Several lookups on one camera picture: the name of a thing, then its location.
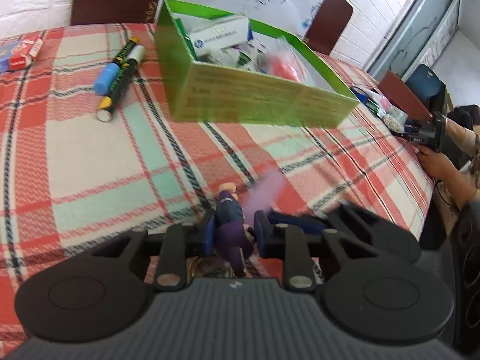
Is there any blue round item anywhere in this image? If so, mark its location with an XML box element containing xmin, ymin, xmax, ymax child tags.
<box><xmin>350</xmin><ymin>85</ymin><xmax>370</xmax><ymax>103</ymax></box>

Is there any red card box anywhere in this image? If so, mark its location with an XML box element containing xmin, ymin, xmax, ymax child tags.
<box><xmin>10</xmin><ymin>33</ymin><xmax>46</xmax><ymax>72</ymax></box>

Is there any large green box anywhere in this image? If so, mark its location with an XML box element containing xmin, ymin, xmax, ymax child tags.
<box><xmin>154</xmin><ymin>0</ymin><xmax>361</xmax><ymax>128</ymax></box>

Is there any clear bag of small items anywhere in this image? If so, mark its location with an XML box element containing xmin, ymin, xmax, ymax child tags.
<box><xmin>369</xmin><ymin>90</ymin><xmax>407</xmax><ymax>134</ymax></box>

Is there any white and blue box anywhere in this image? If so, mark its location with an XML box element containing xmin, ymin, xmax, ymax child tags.
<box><xmin>187</xmin><ymin>17</ymin><xmax>253</xmax><ymax>62</ymax></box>

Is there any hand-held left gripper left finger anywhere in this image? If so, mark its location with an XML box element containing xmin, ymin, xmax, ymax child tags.
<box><xmin>89</xmin><ymin>212</ymin><xmax>219</xmax><ymax>292</ymax></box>

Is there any blue card box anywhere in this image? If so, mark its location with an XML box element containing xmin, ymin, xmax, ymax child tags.
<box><xmin>0</xmin><ymin>40</ymin><xmax>24</xmax><ymax>74</ymax></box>

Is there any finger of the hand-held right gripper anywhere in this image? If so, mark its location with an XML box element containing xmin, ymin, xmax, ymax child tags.
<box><xmin>269</xmin><ymin>203</ymin><xmax>358</xmax><ymax>233</ymax></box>

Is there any plaid blanket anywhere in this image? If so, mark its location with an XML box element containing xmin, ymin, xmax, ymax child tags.
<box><xmin>0</xmin><ymin>22</ymin><xmax>436</xmax><ymax>308</ymax></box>

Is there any black device with cables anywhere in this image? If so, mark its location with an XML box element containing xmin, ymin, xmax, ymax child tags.
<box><xmin>403</xmin><ymin>112</ymin><xmax>447</xmax><ymax>154</ymax></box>

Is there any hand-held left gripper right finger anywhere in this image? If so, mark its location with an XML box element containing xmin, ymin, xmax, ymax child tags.
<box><xmin>254</xmin><ymin>212</ymin><xmax>376</xmax><ymax>292</ymax></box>

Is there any pink item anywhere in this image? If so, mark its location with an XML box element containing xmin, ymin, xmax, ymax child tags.
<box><xmin>259</xmin><ymin>35</ymin><xmax>312</xmax><ymax>83</ymax></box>

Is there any black speaker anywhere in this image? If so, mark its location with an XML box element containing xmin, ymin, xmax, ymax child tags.
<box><xmin>450</xmin><ymin>200</ymin><xmax>480</xmax><ymax>355</ymax></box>

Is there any purple toy figure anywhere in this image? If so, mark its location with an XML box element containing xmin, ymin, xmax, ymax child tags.
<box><xmin>214</xmin><ymin>169</ymin><xmax>287</xmax><ymax>278</ymax></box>

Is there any black marker with blue cap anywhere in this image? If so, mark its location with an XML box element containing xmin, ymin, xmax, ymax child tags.
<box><xmin>93</xmin><ymin>37</ymin><xmax>140</xmax><ymax>96</ymax></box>

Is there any blue plastic chair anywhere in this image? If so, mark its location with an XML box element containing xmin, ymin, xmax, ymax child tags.
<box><xmin>406</xmin><ymin>64</ymin><xmax>447</xmax><ymax>110</ymax></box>

